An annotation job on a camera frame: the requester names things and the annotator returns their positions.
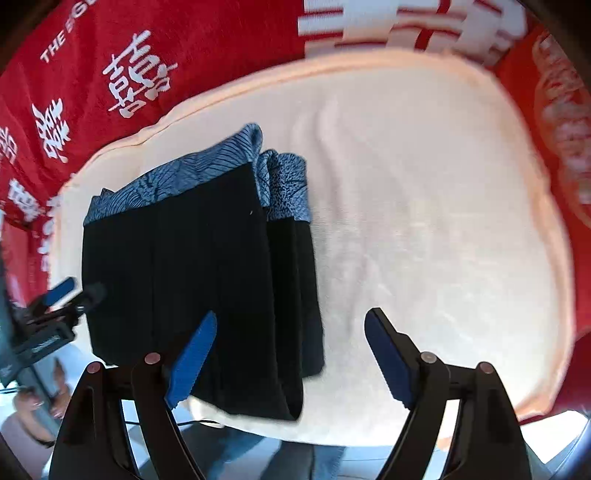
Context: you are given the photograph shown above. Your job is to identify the black pants with blue waistband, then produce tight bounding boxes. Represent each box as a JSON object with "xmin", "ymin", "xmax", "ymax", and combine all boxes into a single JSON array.
[{"xmin": 82, "ymin": 122, "xmax": 326, "ymax": 422}]

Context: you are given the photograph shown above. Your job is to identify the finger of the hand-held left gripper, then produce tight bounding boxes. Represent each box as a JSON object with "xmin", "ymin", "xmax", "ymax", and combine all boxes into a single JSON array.
[
  {"xmin": 25, "ymin": 277, "xmax": 78, "ymax": 315},
  {"xmin": 51, "ymin": 282, "xmax": 108, "ymax": 320}
]

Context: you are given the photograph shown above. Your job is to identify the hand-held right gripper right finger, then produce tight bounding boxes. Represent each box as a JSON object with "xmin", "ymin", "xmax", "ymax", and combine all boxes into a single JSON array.
[{"xmin": 365, "ymin": 308, "xmax": 534, "ymax": 480}]

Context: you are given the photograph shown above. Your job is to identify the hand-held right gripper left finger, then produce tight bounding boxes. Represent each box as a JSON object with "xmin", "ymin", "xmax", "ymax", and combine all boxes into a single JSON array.
[{"xmin": 48, "ymin": 311, "xmax": 218, "ymax": 480}]

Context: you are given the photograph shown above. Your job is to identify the cream blanket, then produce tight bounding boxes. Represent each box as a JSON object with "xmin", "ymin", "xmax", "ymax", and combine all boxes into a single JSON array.
[{"xmin": 48, "ymin": 48, "xmax": 578, "ymax": 448}]

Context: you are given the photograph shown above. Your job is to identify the person's blue jeans leg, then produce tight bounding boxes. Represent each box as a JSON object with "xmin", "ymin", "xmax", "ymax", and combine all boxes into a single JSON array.
[{"xmin": 203, "ymin": 427, "xmax": 345, "ymax": 480}]

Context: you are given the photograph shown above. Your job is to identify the red printed cloth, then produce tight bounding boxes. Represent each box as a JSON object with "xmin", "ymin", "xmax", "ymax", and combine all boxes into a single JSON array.
[{"xmin": 0, "ymin": 0, "xmax": 591, "ymax": 425}]

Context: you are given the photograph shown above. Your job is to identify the black cable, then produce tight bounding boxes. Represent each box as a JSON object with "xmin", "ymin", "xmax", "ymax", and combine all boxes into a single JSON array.
[{"xmin": 122, "ymin": 418, "xmax": 223, "ymax": 428}]

